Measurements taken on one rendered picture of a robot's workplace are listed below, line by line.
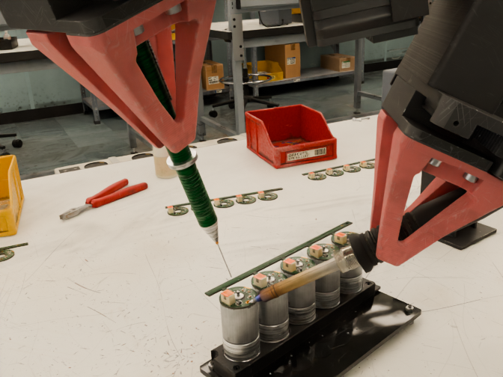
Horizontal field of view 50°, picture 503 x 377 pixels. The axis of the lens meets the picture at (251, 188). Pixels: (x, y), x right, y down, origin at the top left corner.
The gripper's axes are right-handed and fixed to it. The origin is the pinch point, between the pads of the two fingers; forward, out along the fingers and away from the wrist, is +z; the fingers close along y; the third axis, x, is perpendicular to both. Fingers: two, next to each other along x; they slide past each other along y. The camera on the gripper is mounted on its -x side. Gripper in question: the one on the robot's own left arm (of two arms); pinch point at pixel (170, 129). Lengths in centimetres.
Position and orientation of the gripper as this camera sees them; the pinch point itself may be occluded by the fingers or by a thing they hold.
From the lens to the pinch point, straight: 27.3
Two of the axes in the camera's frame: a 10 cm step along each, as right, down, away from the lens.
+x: -6.3, 5.7, -5.2
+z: 2.5, 7.9, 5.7
